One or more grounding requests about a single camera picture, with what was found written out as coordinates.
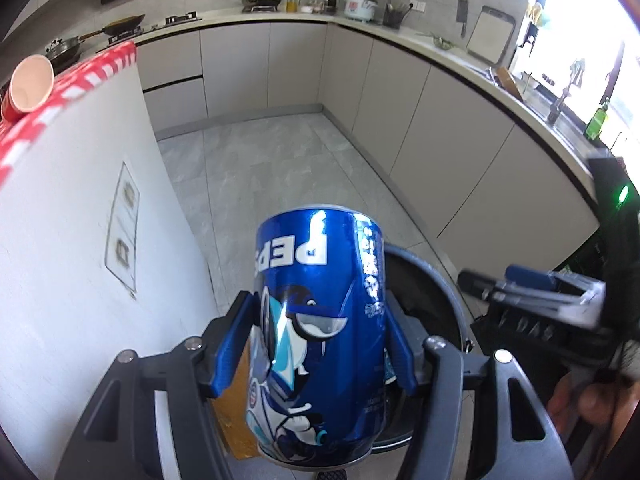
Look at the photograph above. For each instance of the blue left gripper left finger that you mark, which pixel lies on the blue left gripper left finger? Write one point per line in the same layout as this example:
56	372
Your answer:
227	337

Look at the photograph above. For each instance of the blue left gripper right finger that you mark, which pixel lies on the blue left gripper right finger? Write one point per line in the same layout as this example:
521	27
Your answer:
399	344

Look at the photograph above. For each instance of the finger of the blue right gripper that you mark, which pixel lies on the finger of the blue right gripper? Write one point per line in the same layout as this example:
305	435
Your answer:
530	278
478	285

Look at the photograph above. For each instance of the blue Pepsi can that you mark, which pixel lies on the blue Pepsi can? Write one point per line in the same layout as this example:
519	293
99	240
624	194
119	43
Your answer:
316	392

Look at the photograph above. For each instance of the black trash bin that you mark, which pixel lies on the black trash bin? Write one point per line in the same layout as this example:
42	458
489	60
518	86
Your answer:
424	292

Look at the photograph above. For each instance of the person's hand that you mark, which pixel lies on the person's hand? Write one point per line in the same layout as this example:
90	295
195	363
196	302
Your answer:
601	405

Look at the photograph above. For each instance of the white cutting board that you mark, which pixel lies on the white cutting board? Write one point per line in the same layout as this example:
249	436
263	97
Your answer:
491	35

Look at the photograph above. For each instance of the cleaver knife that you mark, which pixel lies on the cleaver knife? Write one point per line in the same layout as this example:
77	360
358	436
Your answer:
462	16

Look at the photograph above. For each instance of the utensil holder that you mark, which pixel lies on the utensil holder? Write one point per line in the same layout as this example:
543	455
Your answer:
394	14

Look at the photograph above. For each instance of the red checkered tablecloth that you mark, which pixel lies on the red checkered tablecloth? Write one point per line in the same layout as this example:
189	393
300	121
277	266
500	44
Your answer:
18	137

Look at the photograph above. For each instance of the gas stove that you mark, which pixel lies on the gas stove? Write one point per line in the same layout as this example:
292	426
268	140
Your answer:
171	25

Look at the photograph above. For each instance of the white rice cooker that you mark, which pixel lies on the white rice cooker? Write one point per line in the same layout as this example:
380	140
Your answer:
360	10

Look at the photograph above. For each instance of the wok on stove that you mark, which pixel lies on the wok on stove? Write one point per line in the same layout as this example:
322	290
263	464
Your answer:
117	27

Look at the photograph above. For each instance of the orange oil bottle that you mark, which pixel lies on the orange oil bottle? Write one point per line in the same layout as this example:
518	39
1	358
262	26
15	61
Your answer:
292	6

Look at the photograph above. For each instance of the red paper cup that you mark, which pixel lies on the red paper cup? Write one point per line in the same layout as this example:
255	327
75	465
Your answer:
30	86

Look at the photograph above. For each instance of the black lidded pan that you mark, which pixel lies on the black lidded pan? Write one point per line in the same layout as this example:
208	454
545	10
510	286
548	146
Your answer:
63	51

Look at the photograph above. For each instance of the wall socket panel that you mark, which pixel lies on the wall socket panel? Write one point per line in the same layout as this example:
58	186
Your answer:
121	241

